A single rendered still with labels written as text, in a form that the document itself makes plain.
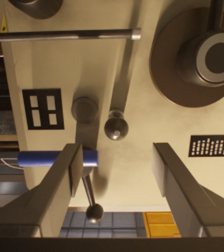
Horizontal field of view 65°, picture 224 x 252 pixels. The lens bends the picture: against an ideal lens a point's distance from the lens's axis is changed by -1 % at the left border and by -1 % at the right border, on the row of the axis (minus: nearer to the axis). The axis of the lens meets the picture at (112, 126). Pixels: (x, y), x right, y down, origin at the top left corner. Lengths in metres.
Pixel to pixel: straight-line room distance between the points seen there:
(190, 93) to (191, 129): 0.07
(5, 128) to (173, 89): 1.03
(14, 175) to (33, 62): 1.05
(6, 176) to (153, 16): 1.23
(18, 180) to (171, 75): 1.18
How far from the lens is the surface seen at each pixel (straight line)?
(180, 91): 0.30
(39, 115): 0.34
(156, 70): 0.29
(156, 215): 3.38
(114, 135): 0.22
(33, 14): 0.30
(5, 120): 1.17
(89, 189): 0.34
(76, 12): 0.32
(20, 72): 0.34
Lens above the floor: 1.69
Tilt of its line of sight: 1 degrees up
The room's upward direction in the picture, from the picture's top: 91 degrees counter-clockwise
